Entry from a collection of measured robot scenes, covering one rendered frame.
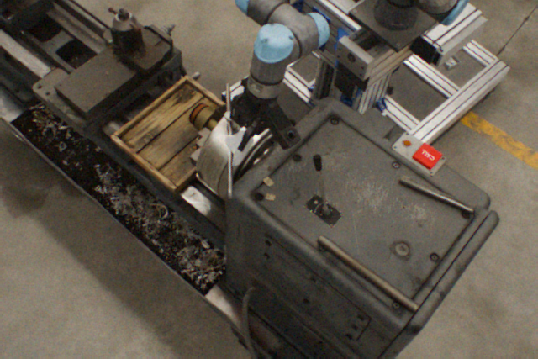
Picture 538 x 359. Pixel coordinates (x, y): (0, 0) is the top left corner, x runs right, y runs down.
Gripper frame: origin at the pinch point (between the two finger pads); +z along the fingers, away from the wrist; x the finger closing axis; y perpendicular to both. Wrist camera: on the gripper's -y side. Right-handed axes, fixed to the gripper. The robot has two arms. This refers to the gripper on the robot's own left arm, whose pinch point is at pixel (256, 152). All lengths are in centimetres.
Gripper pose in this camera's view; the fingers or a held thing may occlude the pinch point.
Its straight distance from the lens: 149.0
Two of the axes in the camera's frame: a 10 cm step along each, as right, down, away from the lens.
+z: -1.7, 6.3, 7.6
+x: -6.5, 5.1, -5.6
